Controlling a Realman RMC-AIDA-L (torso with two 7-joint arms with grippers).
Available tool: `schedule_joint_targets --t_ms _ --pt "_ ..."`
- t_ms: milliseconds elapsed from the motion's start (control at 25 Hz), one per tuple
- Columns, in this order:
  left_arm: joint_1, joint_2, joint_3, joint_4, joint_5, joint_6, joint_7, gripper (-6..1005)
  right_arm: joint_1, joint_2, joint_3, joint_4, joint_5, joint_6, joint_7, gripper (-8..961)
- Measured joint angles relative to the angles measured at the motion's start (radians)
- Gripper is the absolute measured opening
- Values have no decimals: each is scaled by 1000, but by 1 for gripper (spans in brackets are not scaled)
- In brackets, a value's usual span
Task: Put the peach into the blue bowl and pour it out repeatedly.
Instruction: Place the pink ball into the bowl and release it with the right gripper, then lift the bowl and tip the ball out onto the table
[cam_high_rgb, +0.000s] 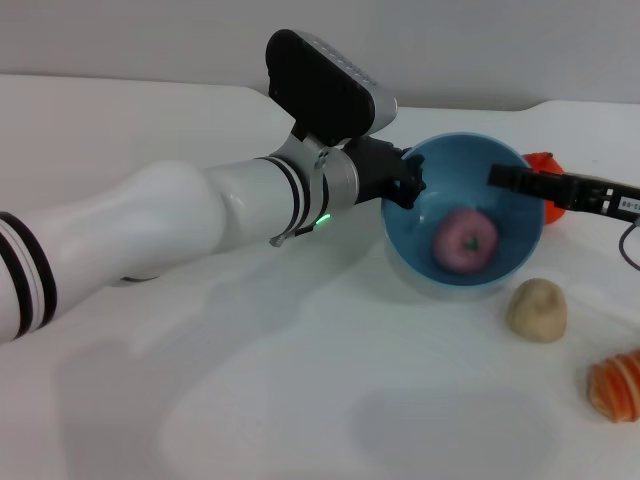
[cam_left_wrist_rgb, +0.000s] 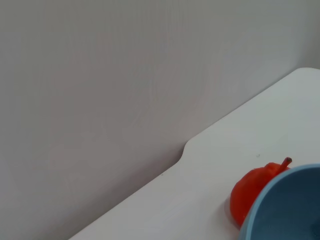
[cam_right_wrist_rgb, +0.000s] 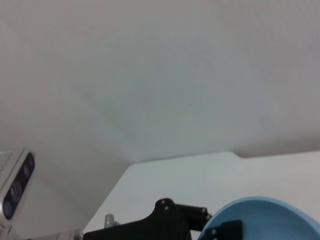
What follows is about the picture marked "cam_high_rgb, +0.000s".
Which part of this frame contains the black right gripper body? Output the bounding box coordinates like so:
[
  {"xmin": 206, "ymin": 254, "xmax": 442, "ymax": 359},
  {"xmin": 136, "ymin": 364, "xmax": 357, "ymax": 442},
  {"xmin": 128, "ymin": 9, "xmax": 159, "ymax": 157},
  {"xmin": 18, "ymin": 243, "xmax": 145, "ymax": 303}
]
[{"xmin": 529, "ymin": 172, "xmax": 640, "ymax": 224}]

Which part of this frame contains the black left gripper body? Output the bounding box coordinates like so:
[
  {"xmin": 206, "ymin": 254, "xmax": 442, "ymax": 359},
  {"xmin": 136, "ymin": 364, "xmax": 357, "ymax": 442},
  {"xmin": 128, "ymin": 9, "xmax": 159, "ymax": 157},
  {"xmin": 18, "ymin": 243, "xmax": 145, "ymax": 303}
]
[{"xmin": 347, "ymin": 137, "xmax": 404, "ymax": 204}]

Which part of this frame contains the blue bowl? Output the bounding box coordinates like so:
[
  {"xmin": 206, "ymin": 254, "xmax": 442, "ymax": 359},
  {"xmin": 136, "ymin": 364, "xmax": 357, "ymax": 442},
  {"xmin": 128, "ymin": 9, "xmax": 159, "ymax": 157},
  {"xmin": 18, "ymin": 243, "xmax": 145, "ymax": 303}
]
[{"xmin": 380, "ymin": 131, "xmax": 546, "ymax": 304}]

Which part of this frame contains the pink toy peach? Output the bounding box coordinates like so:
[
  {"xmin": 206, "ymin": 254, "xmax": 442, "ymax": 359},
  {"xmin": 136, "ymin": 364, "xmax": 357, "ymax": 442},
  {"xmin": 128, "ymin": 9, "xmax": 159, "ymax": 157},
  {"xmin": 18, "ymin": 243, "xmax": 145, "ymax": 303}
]
[{"xmin": 432, "ymin": 208, "xmax": 500, "ymax": 275}]

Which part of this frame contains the orange toy tangerine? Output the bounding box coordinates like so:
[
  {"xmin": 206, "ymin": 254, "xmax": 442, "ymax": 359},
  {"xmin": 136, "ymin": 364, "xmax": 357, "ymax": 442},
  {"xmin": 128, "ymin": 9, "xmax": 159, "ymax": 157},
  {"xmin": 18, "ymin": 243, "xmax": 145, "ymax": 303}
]
[{"xmin": 522, "ymin": 151, "xmax": 569, "ymax": 224}]

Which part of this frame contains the beige toy potato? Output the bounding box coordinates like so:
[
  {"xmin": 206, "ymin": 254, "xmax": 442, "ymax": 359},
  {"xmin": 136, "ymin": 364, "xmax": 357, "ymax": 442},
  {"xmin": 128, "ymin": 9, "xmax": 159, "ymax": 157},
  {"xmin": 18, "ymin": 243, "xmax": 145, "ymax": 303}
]
[{"xmin": 506, "ymin": 278, "xmax": 569, "ymax": 344}]

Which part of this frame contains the peeled orange segments toy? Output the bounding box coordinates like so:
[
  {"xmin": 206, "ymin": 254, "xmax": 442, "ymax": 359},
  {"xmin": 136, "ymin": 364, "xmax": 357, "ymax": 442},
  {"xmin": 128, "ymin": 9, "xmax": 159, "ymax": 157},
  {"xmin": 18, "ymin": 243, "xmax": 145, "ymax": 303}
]
[{"xmin": 586, "ymin": 349, "xmax": 640, "ymax": 424}]

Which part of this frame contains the grey right gripper cable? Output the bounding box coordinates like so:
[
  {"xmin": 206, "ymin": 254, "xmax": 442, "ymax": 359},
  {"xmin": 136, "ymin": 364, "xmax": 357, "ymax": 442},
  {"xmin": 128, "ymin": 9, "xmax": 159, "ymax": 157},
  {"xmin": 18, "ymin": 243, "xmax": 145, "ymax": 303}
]
[{"xmin": 619, "ymin": 217, "xmax": 640, "ymax": 271}]

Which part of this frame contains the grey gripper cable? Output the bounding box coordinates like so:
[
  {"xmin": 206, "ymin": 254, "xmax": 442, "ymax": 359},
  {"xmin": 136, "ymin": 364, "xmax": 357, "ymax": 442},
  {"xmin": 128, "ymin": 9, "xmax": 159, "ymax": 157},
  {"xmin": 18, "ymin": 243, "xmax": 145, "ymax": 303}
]
[
  {"xmin": 269, "ymin": 227, "xmax": 315, "ymax": 248},
  {"xmin": 619, "ymin": 217, "xmax": 640, "ymax": 271}
]

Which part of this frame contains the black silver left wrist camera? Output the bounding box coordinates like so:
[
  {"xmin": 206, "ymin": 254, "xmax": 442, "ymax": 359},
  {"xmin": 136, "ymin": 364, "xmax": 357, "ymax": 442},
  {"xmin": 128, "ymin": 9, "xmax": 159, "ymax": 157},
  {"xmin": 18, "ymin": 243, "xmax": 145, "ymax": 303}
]
[{"xmin": 264, "ymin": 28, "xmax": 399, "ymax": 147}]

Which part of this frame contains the grey left gripper cable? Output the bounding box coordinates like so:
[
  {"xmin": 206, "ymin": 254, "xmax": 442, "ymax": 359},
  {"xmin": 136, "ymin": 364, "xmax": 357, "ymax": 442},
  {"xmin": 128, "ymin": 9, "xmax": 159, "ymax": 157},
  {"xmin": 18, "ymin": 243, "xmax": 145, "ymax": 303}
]
[{"xmin": 269, "ymin": 227, "xmax": 315, "ymax": 248}]

